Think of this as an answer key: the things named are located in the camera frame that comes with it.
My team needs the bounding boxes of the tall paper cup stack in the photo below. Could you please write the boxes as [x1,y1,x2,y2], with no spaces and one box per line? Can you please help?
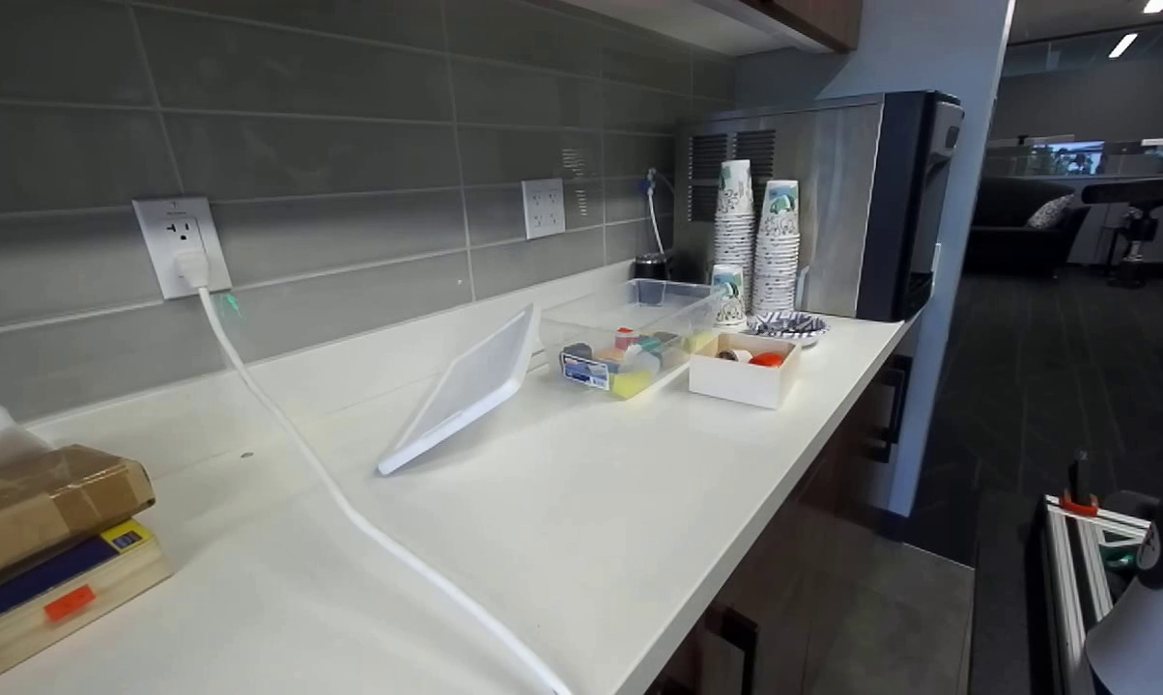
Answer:
[711,154,757,280]
[749,173,802,319]

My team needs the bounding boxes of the green toy block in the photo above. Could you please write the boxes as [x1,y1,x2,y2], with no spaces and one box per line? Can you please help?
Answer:
[632,326,688,366]

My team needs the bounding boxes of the yellow blue flat box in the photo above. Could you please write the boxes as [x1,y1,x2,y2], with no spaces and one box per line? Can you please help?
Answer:
[0,517,178,691]

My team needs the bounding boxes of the white plastic lid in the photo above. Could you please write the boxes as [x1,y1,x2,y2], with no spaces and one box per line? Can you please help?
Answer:
[373,301,545,483]

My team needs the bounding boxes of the white double wall outlet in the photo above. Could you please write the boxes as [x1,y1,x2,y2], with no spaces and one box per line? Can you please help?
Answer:
[519,173,566,244]

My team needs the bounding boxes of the blue patterned paper plate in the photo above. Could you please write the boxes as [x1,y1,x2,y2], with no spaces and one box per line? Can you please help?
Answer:
[740,310,829,356]

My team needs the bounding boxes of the wooden upper cabinet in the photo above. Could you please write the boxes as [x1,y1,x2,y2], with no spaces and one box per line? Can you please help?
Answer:
[563,0,867,56]

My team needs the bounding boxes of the computer monitor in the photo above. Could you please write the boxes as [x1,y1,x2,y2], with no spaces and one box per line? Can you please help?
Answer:
[1042,135,1107,181]

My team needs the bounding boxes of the black cup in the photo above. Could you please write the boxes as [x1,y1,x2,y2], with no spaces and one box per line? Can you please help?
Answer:
[628,248,673,284]

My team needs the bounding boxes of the clear plastic container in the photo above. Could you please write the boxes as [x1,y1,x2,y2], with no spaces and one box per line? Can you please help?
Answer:
[533,274,725,404]

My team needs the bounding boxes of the steel black refrigerator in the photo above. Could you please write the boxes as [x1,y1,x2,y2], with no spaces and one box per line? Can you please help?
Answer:
[667,89,970,322]

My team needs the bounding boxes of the upturned patterned paper cup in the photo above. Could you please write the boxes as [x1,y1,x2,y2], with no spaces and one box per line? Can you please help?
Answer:
[707,259,749,322]

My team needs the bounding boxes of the white power cable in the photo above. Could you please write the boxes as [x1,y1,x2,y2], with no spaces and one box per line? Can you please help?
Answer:
[190,280,575,695]

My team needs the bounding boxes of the dark wooden lower cabinet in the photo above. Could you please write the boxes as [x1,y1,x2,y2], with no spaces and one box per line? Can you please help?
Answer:
[648,352,921,695]

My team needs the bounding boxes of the white outlet with plug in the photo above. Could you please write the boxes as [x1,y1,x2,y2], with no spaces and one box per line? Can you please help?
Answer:
[130,194,234,301]

